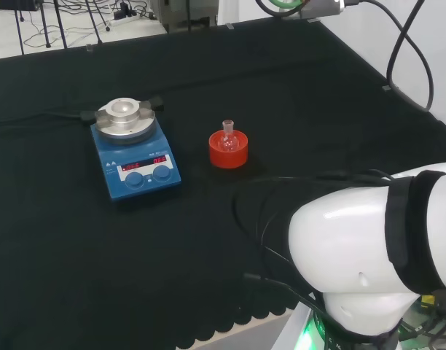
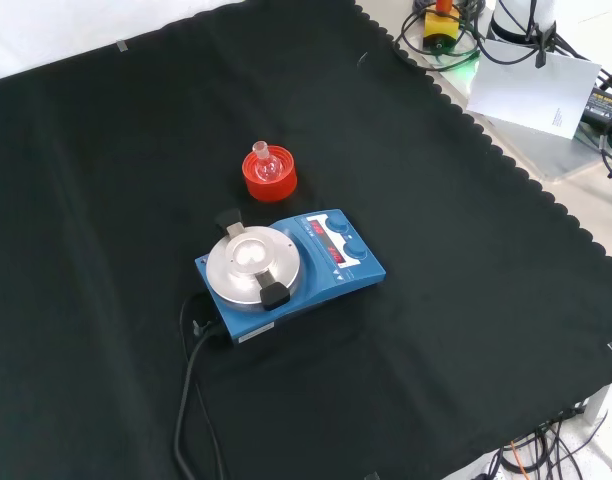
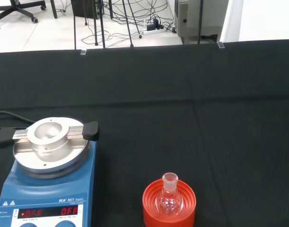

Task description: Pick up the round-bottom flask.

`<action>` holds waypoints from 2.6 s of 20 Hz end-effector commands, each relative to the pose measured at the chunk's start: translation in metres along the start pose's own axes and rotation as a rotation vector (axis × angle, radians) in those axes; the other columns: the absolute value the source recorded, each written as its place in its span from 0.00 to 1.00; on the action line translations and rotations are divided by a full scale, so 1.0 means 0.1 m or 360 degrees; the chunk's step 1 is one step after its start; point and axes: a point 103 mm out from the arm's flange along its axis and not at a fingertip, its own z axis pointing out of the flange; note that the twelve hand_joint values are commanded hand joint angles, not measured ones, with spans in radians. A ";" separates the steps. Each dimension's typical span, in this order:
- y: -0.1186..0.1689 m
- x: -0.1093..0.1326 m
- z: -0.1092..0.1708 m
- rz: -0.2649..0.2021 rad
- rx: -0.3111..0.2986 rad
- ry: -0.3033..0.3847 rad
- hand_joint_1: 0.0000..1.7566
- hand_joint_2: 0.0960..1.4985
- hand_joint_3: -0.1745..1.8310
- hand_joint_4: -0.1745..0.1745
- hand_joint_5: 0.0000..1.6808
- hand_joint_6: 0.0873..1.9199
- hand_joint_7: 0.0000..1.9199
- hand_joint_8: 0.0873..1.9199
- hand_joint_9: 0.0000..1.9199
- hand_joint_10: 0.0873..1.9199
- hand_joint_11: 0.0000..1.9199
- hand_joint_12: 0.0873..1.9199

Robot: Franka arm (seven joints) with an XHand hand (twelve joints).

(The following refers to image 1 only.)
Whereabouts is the blue-base heater with steel block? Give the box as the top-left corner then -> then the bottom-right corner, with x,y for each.
79,95 -> 183,202

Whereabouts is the red flask support ring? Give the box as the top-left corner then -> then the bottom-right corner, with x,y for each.
208,129 -> 249,169

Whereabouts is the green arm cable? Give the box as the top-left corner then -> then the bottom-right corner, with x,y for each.
267,0 -> 301,11

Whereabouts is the black cable with plug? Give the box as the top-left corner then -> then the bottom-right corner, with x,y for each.
243,271 -> 321,311

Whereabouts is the white power strip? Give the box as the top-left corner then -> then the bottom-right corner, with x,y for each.
109,9 -> 141,25

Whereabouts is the black bench cloth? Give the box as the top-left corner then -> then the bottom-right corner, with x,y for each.
0,17 -> 446,350

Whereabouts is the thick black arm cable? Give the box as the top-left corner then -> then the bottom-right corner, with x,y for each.
368,0 -> 435,113

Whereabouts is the thin black cable bundle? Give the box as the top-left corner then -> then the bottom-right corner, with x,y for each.
231,172 -> 396,263

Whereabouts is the black tripod leg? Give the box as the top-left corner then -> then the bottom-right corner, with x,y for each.
85,0 -> 104,47
52,0 -> 69,50
12,7 -> 26,56
39,0 -> 52,49

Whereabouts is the grey equipment cabinet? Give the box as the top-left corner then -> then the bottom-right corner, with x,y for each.
160,0 -> 219,34

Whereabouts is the clear round-bottom flask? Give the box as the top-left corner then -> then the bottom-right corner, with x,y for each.
219,119 -> 239,153

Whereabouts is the black box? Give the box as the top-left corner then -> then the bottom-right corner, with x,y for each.
0,0 -> 42,12

